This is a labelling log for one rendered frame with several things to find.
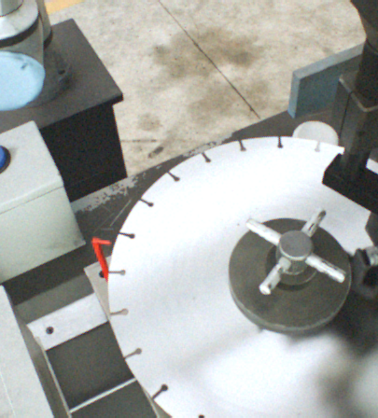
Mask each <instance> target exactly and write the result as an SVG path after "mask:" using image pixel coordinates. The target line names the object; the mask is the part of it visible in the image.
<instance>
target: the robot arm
mask: <svg viewBox="0 0 378 418"><path fill-rule="evenodd" d="M73 75H74V68H73V65H72V62H71V59H70V54H69V53H68V51H67V50H66V48H64V47H63V45H62V44H61V42H60V41H59V38H58V37H57V36H55V34H54V33H53V31H52V28H51V25H50V22H49V13H48V12H47V9H46V5H45V2H44V0H0V110H12V109H16V108H29V107H34V106H39V105H43V104H46V103H48V102H50V101H51V100H53V99H54V98H56V97H57V96H59V95H60V94H61V93H63V92H64V91H65V90H66V88H67V87H68V86H69V84H70V83H71V80H72V78H73Z"/></svg>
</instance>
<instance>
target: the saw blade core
mask: <svg viewBox="0 0 378 418"><path fill-rule="evenodd" d="M280 140H281V147H282V148H278V137H264V138H255V139H248V140H245V139H243V140H241V143H242V146H243V148H244V149H245V151H241V150H240V149H241V147H240V144H239V142H238V141H234V142H230V143H227V144H225V145H221V146H216V147H214V148H211V149H208V150H206V151H204V152H203V154H204V155H205V156H206V158H208V159H209V160H210V161H211V162H209V163H207V162H206V159H205V158H204V156H203V154H202V153H200V154H198V155H196V156H194V157H192V158H190V159H188V160H185V161H184V162H182V163H180V164H179V165H177V166H176V167H175V168H174V169H172V170H171V171H170V174H171V175H173V176H174V177H175V178H178V179H179V181H178V182H175V181H174V179H173V178H172V177H171V176H170V175H169V174H165V175H164V176H163V177H162V178H161V179H159V180H158V181H157V182H156V183H155V184H154V185H153V186H152V187H151V188H150V189H149V190H148V191H147V192H146V193H145V194H144V195H143V197H142V198H141V200H142V201H144V202H147V203H149V204H151V203H152V204H154V205H153V206H152V207H148V206H147V204H145V203H143V202H140V201H139V202H138V203H137V204H136V205H135V207H134V208H133V209H132V211H131V212H130V214H129V215H128V217H127V219H126V221H125V222H124V224H123V226H122V228H121V230H120V233H121V234H125V235H129V236H131V235H134V236H135V237H134V239H130V238H129V237H126V236H122V235H119V236H118V239H117V240H116V243H115V246H114V249H113V253H112V257H111V259H110V264H109V268H110V270H109V271H110V272H121V271H125V274H124V275H120V274H119V273H110V274H109V277H108V304H109V312H110V314H116V313H120V312H122V311H123V310H127V311H128V313H127V314H117V315H113V316H110V318H111V323H112V327H113V330H114V333H115V336H116V339H117V342H118V345H119V349H120V350H121V352H122V354H123V357H125V356H127V355H130V354H134V353H135V351H136V350H138V349H140V350H141V351H142V354H141V355H137V354H135V355H132V356H130V357H129V358H127V359H125V361H126V363H127V365H128V367H129V368H130V369H131V371H132V373H133V375H134V377H135V378H136V380H137V381H138V382H139V383H140V384H141V385H142V386H143V388H144V389H145V390H146V392H147V393H148V394H149V396H150V397H154V396H155V395H156V394H157V393H159V392H160V390H161V387H162V386H167V387H168V388H167V390H166V391H162V392H161V393H160V395H159V396H158V397H156V398H154V400H155V401H156V403H157V404H158V405H159V406H160V407H161V409H162V410H164V411H165V412H166V413H168V414H169V415H170V416H171V417H172V418H198V417H199V416H200V415H203V416H204V417H205V418H378V246H376V247H375V246H374V245H373V243H372V242H371V240H370V238H369V236H368V235H367V233H366V231H365V226H366V221H367V220H368V217H369V215H370V211H368V210H367V209H365V208H363V207H361V206H360V205H358V204H356V203H354V202H352V201H351V200H349V199H347V198H345V197H344V196H342V195H341V194H340V193H338V192H336V191H334V190H332V189H331V188H328V187H326V186H325V185H324V184H322V179H323V176H324V175H323V173H324V170H325V169H326V167H327V166H328V165H329V164H330V162H331V161H332V160H333V159H334V158H335V155H336V154H337V153H338V152H340V153H342V154H343V150H344V148H342V147H338V146H334V145H330V144H326V143H322V142H320V144H319V149H318V150H319V152H315V150H316V148H317V141H316V140H312V139H305V138H296V137H281V138H280ZM317 208H323V209H325V210H326V217H325V219H324V220H323V221H322V223H321V224H320V225H319V227H322V228H324V229H325V230H326V231H328V232H329V233H330V234H332V235H333V236H334V237H335V238H336V239H337V240H338V241H339V244H340V245H341V246H342V248H343V250H344V251H345V253H346V255H347V256H348V258H349V264H350V269H351V284H350V288H349V291H348V294H347V296H346V298H345V301H344V303H343V305H342V307H341V308H340V310H338V311H337V312H336V314H335V315H333V316H332V317H331V318H330V319H329V320H328V321H326V322H324V323H323V324H321V325H319V326H316V327H312V328H309V329H305V330H295V331H283V330H278V329H274V328H271V327H267V326H265V325H262V324H260V323H258V322H256V321H255V320H253V319H252V318H251V317H250V316H249V315H248V314H247V313H246V312H245V311H244V310H243V309H242V308H241V307H239V305H238V304H237V302H236V301H235V299H234V297H233V295H232V293H231V290H230V286H229V281H228V269H229V264H230V258H231V253H232V250H233V248H234V247H235V246H236V244H237V243H238V241H239V240H240V239H241V237H242V236H243V234H244V233H246V232H247V231H248V229H247V228H246V227H245V223H246V221H247V220H248V219H249V218H253V219H255V220H257V221H258V222H259V223H262V222H265V221H268V220H272V219H277V218H296V219H301V220H305V221H308V220H309V219H310V217H311V216H312V215H313V213H314V212H315V210H316V209H317Z"/></svg>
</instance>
